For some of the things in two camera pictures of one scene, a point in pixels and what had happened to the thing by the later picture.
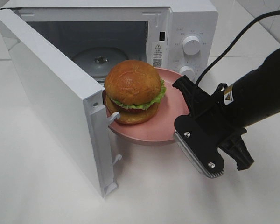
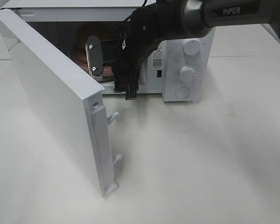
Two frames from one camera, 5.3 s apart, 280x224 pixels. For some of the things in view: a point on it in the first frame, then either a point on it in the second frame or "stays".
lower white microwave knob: [189, 71] stays
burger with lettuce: [134, 88] to [77, 51]
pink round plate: [161, 128] to [108, 70]
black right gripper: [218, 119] to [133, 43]
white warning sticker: [157, 55] stays
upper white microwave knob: [191, 45] stays
